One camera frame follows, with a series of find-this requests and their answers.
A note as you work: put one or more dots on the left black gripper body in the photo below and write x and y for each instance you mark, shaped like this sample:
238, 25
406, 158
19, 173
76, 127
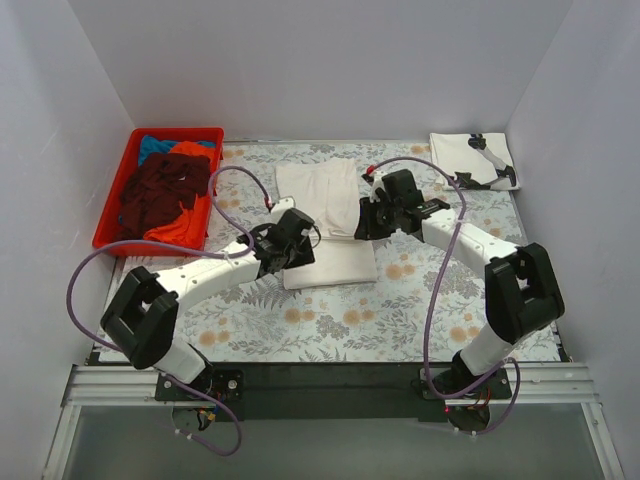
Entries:
302, 255

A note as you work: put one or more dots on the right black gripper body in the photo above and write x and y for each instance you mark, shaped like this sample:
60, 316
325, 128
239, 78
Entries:
367, 226

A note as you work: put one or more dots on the aluminium frame rail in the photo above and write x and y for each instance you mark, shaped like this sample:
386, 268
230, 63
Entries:
119, 385

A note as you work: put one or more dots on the orange t-shirt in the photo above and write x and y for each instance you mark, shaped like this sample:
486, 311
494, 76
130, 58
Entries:
176, 185

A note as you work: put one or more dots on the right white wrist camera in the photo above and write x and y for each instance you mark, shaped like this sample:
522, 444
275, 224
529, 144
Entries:
374, 178

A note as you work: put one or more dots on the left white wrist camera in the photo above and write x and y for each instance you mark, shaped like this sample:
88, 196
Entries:
282, 205

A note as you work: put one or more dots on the white Coca-Cola t-shirt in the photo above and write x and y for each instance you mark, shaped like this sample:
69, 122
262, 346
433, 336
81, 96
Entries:
328, 192

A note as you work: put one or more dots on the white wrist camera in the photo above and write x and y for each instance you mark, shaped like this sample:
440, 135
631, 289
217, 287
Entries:
282, 205
374, 178

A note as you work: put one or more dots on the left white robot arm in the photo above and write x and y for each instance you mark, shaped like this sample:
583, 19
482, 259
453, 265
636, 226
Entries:
141, 318

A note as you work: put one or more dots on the red plastic bin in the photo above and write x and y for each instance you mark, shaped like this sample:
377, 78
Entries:
108, 227

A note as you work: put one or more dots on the folded white printed t-shirt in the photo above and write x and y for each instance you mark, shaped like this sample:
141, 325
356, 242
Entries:
477, 161

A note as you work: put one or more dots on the blue t-shirt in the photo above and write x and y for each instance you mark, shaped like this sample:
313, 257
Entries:
150, 145

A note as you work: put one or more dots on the floral patterned table mat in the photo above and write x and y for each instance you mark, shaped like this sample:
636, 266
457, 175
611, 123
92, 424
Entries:
420, 306

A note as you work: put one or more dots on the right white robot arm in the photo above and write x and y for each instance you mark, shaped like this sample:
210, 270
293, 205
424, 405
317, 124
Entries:
521, 291

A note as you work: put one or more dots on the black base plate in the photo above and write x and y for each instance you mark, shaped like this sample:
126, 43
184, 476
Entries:
347, 391

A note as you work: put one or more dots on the maroon t-shirt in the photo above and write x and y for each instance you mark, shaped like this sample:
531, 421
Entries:
132, 198

